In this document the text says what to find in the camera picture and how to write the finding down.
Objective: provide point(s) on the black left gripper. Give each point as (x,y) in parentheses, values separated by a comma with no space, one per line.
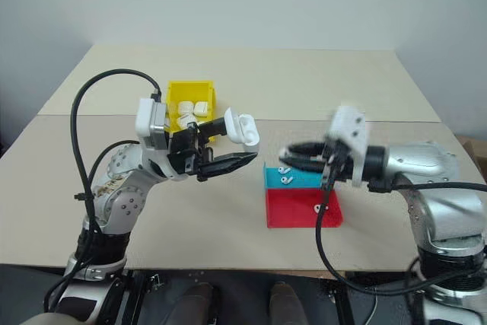
(184,150)

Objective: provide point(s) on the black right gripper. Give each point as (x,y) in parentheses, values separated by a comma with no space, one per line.
(340,161)

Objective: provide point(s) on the white earbud case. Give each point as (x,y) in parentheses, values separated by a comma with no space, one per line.
(247,129)
(185,119)
(186,107)
(201,108)

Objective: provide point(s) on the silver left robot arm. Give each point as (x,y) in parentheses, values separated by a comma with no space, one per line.
(123,203)

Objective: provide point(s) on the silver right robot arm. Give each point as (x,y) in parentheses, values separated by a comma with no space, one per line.
(437,195)

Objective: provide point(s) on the closed white earbud case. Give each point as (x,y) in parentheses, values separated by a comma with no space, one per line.
(185,119)
(201,108)
(186,107)

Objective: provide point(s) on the yellow plastic bin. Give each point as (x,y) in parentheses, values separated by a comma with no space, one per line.
(190,92)

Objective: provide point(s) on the blue plastic tray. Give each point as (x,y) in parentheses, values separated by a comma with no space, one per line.
(300,179)

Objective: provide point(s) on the white earbud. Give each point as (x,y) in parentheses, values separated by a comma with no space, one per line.
(286,180)
(317,209)
(284,169)

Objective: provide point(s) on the red plastic tray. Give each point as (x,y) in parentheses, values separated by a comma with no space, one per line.
(293,207)

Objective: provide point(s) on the dark brown rounded shape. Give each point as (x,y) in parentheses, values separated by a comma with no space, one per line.
(285,302)
(199,302)

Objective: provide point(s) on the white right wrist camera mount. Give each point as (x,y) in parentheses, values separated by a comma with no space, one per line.
(352,127)

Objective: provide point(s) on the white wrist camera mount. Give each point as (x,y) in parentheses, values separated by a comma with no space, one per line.
(145,119)
(352,127)

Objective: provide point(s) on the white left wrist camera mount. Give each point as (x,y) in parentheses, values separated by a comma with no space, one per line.
(145,119)

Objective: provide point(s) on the black metal stand frame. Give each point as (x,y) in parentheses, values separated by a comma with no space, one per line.
(144,294)

